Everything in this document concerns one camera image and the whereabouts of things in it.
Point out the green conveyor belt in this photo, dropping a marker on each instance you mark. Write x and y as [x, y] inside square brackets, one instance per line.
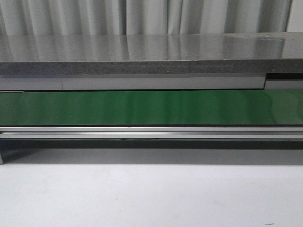
[195, 107]

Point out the grey pleated curtain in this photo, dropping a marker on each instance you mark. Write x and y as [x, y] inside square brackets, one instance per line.
[135, 17]

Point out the grey conveyor support leg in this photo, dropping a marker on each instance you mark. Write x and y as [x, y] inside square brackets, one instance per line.
[2, 148]

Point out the aluminium front conveyor rail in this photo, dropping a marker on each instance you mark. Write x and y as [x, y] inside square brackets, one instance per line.
[150, 132]

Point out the grey rear conveyor rail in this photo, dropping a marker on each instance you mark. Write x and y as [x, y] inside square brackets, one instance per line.
[152, 81]

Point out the grey stone slab table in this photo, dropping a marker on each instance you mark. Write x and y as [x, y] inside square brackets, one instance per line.
[151, 54]

